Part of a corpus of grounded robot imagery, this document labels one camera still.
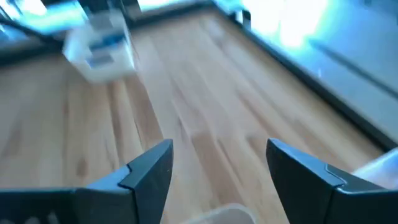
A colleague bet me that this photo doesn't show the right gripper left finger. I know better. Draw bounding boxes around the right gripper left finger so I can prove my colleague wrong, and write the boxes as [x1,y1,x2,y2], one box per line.
[74,138,174,224]

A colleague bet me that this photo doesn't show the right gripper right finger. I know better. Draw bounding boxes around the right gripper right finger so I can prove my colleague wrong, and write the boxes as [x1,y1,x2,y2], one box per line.
[266,138,387,224]

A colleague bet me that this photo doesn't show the metal table edge clamp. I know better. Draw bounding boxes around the metal table edge clamp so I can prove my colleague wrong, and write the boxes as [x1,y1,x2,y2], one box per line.
[239,9,252,32]

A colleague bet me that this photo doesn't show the white plastic handled bin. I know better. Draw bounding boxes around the white plastic handled bin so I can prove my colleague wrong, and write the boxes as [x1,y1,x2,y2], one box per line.
[182,203,256,224]
[62,8,138,84]

